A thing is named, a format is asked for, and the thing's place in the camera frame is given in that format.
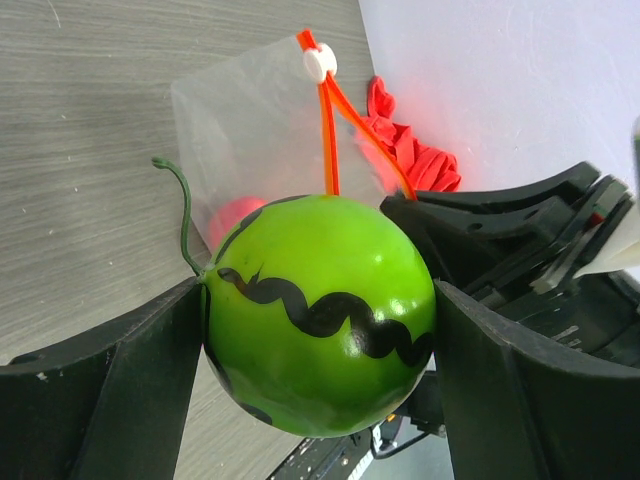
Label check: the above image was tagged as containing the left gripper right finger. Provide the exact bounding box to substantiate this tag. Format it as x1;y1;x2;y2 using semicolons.
435;281;639;479

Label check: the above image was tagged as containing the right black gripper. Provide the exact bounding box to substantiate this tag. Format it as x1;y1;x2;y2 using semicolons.
380;163;639;367

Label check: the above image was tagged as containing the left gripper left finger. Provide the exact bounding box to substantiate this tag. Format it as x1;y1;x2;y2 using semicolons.
1;279;201;479

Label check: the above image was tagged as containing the green toy watermelon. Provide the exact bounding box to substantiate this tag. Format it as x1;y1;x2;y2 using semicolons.
151;156;437;440

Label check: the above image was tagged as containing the clear zip top bag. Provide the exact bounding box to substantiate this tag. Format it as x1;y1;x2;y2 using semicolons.
170;29;415;250

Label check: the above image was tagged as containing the red apple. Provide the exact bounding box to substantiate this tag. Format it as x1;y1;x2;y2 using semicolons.
207;196;266;252

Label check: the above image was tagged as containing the red cloth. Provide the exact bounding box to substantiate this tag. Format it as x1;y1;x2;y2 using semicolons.
362;76;461;192

